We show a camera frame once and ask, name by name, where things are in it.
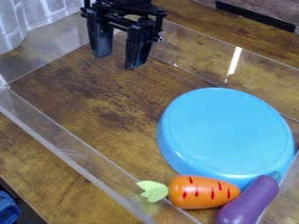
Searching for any orange toy carrot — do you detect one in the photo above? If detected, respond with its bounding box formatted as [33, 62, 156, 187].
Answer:
[136, 175, 240, 209]

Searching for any clear acrylic enclosure wall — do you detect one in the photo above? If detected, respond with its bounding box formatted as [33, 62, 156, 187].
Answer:
[0, 15, 299, 224]

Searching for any white curtain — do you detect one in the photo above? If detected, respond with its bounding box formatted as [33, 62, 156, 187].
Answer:
[0, 0, 84, 54]

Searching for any blue plastic plate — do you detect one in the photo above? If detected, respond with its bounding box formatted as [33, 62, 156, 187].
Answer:
[156, 87, 295, 188]

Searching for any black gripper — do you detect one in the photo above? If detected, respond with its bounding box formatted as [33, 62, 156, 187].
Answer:
[80, 0, 167, 70]

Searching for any blue object at corner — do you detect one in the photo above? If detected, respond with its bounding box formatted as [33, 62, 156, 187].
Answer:
[0, 191, 21, 224]

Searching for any purple toy eggplant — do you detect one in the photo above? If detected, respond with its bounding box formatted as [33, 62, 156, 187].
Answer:
[215, 171, 281, 224]

